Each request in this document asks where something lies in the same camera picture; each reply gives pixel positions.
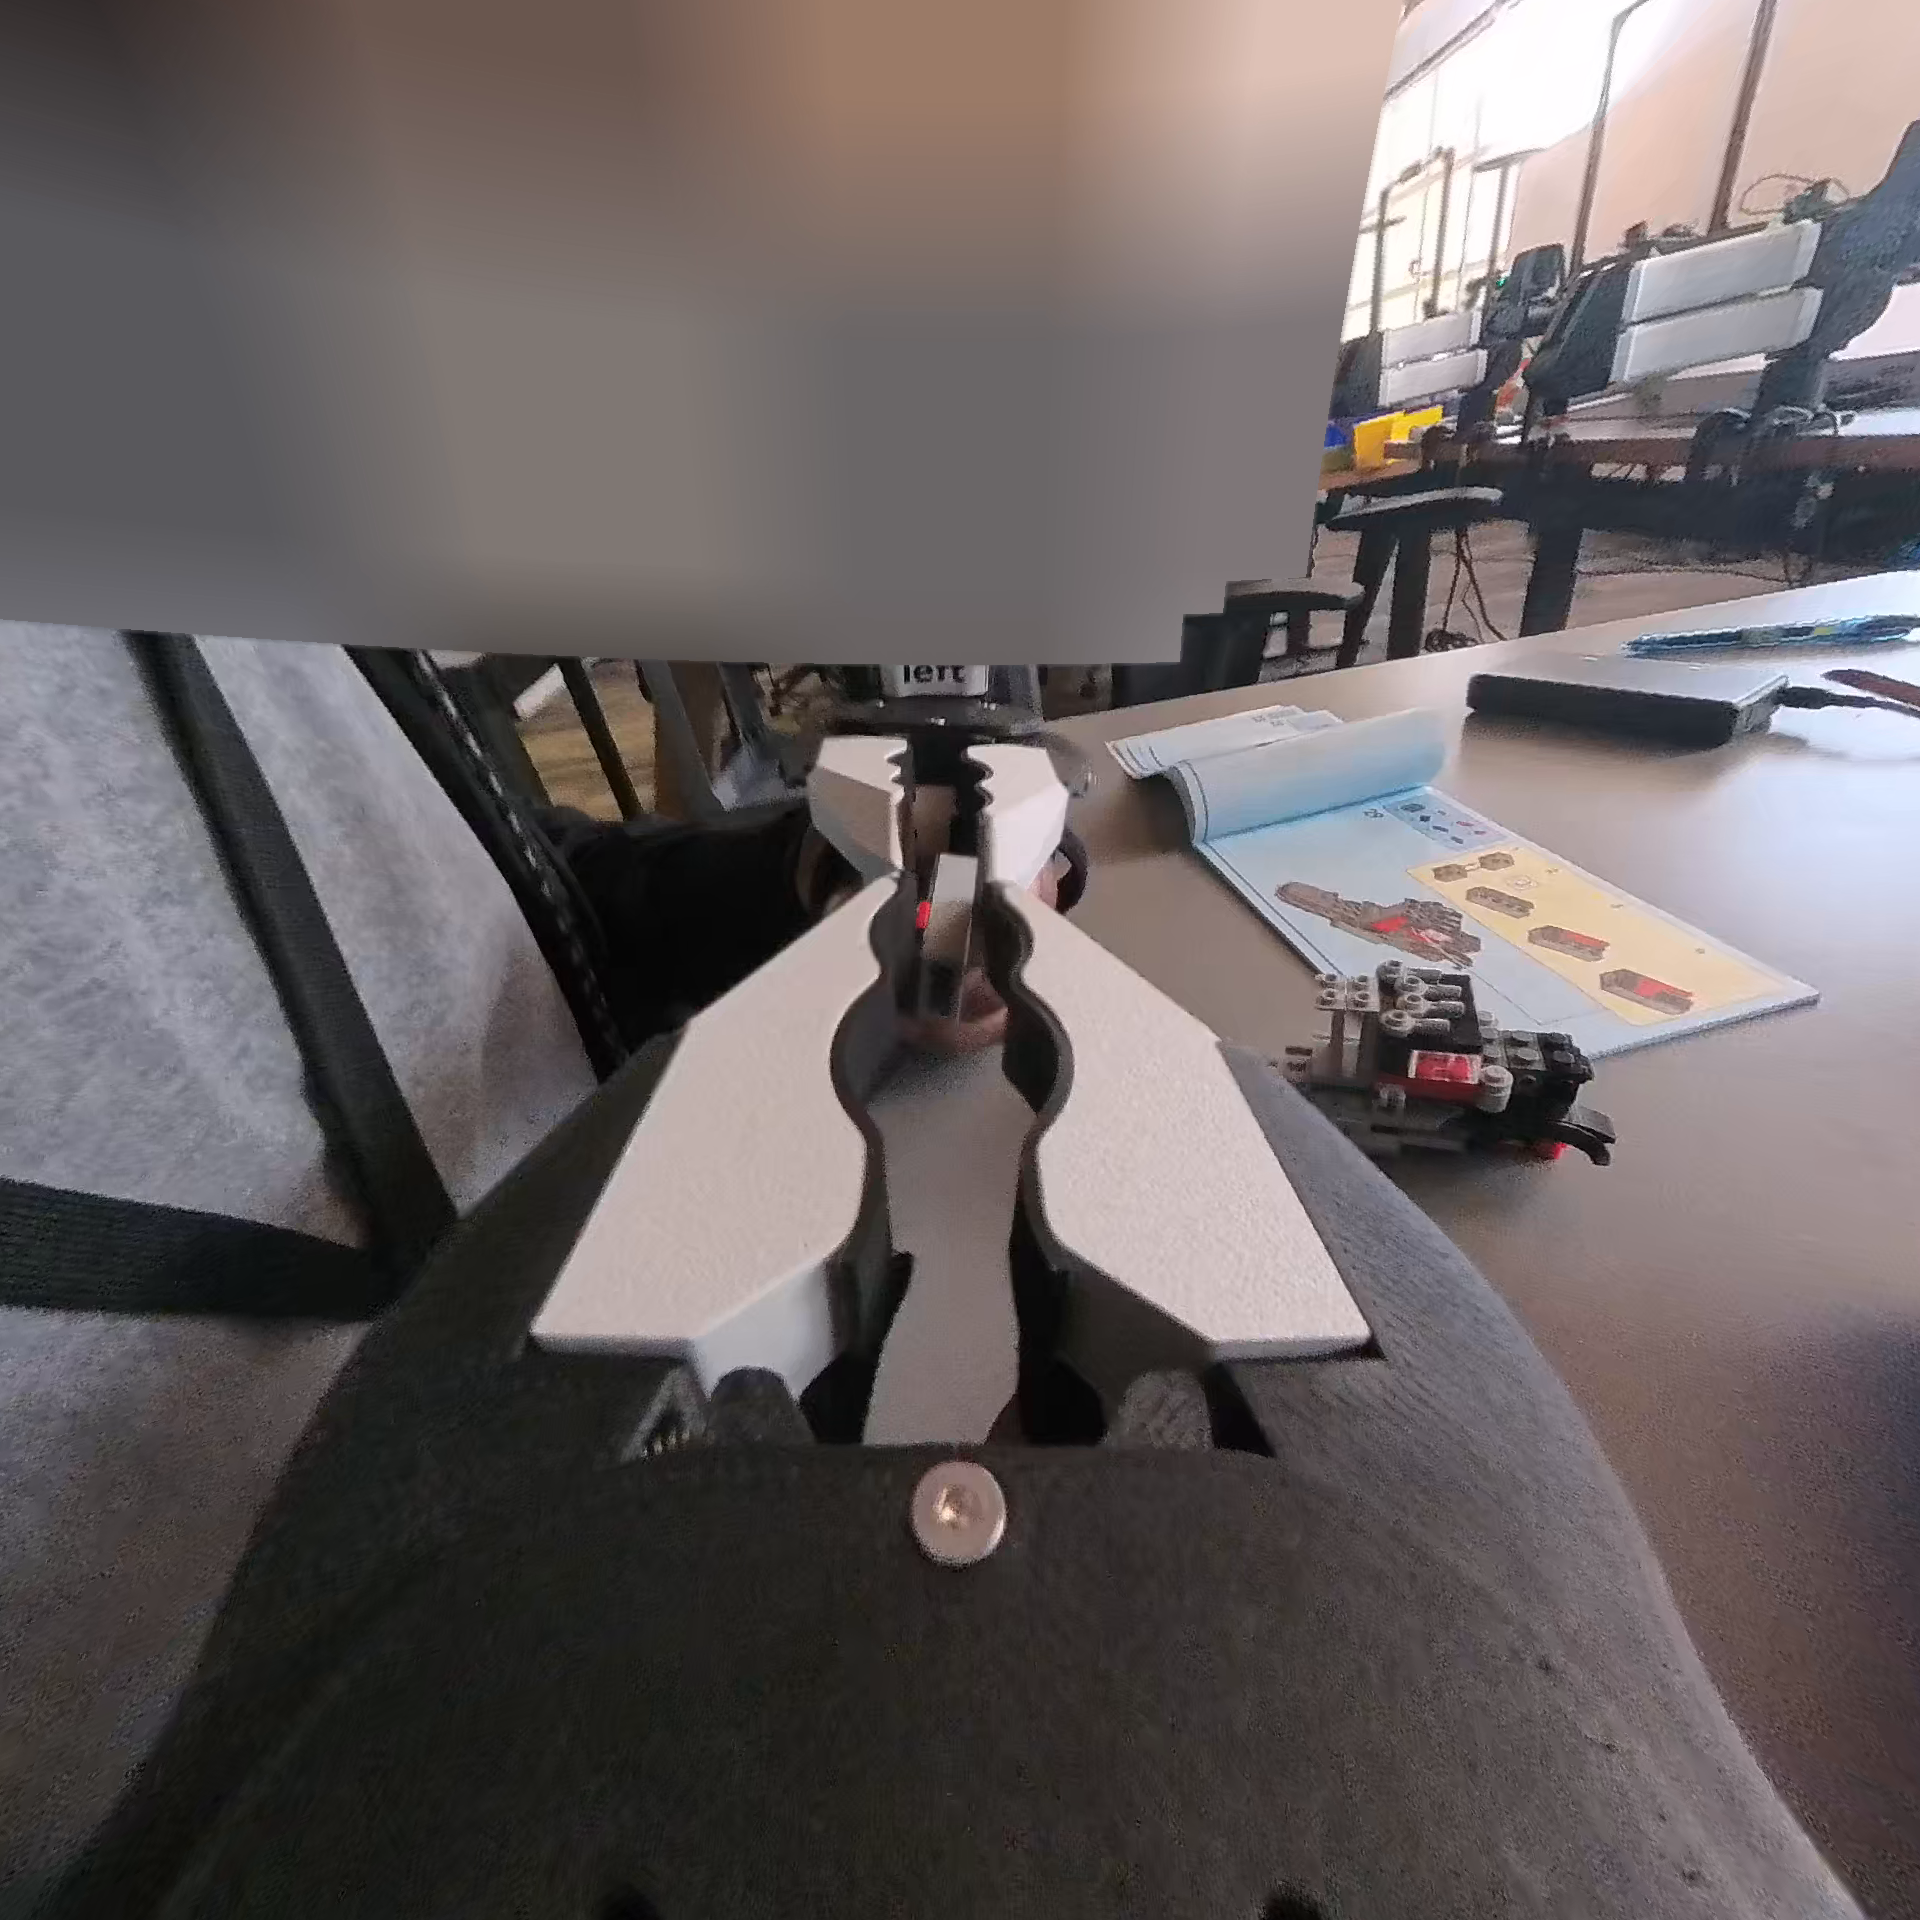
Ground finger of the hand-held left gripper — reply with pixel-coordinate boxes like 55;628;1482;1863
806;736;923;878
963;747;1076;890

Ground row of background work tables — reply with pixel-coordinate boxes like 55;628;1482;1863
1317;151;1920;666

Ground dark grey office chair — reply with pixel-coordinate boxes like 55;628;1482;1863
1181;576;1372;707

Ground black harness strap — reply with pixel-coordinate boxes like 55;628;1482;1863
0;631;460;1327

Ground white storage boxes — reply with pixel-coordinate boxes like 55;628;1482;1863
1608;218;1827;387

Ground brick instruction booklet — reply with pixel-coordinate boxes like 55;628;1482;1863
1103;701;1821;1032

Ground blue pen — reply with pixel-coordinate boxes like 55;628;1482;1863
1624;611;1920;661

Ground small black red brick assembly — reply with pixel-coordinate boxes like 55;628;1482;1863
896;852;979;1026

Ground person's grey sweater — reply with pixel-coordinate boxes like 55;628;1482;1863
0;620;604;1920

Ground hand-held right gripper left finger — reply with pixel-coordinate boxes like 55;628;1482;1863
530;875;912;1376

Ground person's left hand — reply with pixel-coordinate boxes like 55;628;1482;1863
792;824;1094;1049

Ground grey black toy brick truck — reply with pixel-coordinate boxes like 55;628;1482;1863
1273;960;1619;1170

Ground black silver power bank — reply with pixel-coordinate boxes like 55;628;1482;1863
1467;645;1789;751

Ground grey desk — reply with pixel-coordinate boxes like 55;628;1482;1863
630;568;1920;1920

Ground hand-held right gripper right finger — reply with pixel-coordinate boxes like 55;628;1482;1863
979;884;1376;1368

